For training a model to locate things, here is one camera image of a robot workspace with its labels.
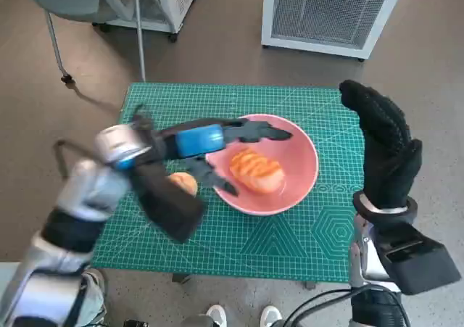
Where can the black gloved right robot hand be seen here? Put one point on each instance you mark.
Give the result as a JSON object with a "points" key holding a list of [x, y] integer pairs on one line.
{"points": [[388, 153]]}

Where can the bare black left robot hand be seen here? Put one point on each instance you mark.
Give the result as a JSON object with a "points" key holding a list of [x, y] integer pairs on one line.
{"points": [[199, 142]]}

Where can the round toy bread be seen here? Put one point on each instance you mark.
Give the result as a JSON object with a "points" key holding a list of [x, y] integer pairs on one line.
{"points": [[183, 181]]}

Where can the long striped toy bread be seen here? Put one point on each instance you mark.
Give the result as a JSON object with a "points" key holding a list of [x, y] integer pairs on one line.
{"points": [[259, 171]]}

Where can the pink bowl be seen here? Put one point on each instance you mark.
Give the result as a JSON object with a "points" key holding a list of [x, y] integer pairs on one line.
{"points": [[290, 185]]}

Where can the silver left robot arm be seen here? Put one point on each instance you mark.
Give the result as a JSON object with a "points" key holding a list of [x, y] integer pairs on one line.
{"points": [[83, 193]]}

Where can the green cutting mat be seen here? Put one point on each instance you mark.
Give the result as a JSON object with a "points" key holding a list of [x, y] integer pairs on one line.
{"points": [[235, 243]]}

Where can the white metal pole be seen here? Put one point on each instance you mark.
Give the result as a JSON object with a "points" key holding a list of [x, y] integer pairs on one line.
{"points": [[139, 29]]}

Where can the black table foot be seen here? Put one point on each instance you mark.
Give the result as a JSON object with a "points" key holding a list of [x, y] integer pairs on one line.
{"points": [[311, 285], [181, 278]]}

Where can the white wheeled glass-sided cabinet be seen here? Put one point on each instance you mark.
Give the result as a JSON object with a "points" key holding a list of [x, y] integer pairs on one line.
{"points": [[177, 0]]}

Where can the white machine with mesh grille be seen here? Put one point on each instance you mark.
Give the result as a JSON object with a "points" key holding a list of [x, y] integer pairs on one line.
{"points": [[326, 15]]}

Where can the white shoe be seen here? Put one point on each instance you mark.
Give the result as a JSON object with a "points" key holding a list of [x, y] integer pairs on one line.
{"points": [[216, 316], [271, 317]]}

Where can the person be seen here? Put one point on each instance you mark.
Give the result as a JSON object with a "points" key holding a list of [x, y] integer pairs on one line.
{"points": [[97, 299]]}

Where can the small black device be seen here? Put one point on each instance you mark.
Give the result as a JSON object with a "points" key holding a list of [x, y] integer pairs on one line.
{"points": [[136, 322]]}

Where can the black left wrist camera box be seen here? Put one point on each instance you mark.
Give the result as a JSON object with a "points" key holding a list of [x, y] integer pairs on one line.
{"points": [[170, 203]]}

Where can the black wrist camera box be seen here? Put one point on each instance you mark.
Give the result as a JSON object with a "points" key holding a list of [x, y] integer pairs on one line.
{"points": [[170, 203], [417, 261]]}

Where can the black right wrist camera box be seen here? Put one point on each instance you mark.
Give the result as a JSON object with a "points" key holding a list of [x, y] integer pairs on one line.
{"points": [[417, 261]]}

